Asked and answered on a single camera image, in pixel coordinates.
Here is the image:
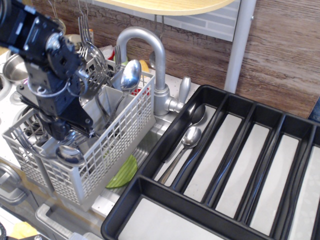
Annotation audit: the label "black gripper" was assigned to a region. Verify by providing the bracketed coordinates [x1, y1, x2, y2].
[16, 79, 93, 141]

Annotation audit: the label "small steel spoon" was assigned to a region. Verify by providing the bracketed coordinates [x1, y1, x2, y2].
[61, 131, 88, 148]

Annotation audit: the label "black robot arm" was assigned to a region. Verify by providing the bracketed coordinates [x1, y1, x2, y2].
[0, 0, 93, 140]

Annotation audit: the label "front steel spoon in basket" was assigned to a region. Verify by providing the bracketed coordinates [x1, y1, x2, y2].
[55, 145, 85, 167]

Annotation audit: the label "steel forks at basket corner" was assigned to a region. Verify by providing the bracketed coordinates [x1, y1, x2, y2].
[9, 127, 46, 158]

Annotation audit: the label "grey plastic cutlery basket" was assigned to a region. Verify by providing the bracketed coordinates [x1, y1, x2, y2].
[2, 72, 156, 211]

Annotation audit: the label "large upright steel spoon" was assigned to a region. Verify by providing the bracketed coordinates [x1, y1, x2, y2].
[113, 59, 142, 114]

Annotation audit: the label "steel spoon in tray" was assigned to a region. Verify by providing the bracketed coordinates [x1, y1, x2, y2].
[158, 125, 202, 185]

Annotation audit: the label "dark spoon in tray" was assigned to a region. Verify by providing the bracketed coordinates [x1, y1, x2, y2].
[164, 104, 207, 163]

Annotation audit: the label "black cutlery tray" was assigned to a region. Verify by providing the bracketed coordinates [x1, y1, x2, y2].
[101, 85, 320, 240]

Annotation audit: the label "steel pot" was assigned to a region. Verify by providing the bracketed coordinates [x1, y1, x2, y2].
[0, 53, 29, 85]

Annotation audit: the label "green plate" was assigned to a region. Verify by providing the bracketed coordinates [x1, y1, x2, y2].
[106, 154, 138, 189]

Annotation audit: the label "upright steel fork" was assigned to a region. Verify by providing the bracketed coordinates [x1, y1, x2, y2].
[114, 45, 122, 74]

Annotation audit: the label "silver faucet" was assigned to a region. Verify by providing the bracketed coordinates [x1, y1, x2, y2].
[116, 26, 191, 116]

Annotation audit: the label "light wooden shelf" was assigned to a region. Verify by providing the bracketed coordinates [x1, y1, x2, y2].
[97, 0, 234, 16]

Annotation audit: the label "white metal post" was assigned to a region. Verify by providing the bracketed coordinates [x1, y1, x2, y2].
[224, 0, 257, 94]

